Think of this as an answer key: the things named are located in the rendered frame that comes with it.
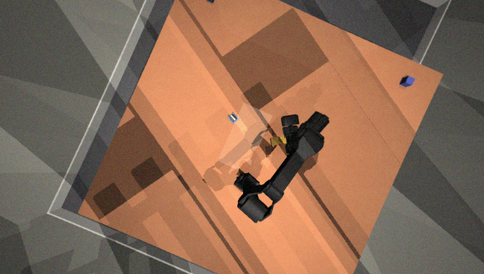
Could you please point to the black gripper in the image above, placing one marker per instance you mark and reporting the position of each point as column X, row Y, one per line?
column 288, row 131

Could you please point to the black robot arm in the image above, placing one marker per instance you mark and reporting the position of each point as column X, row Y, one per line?
column 306, row 142

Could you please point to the small blue cube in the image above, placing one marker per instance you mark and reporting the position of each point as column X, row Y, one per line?
column 407, row 81

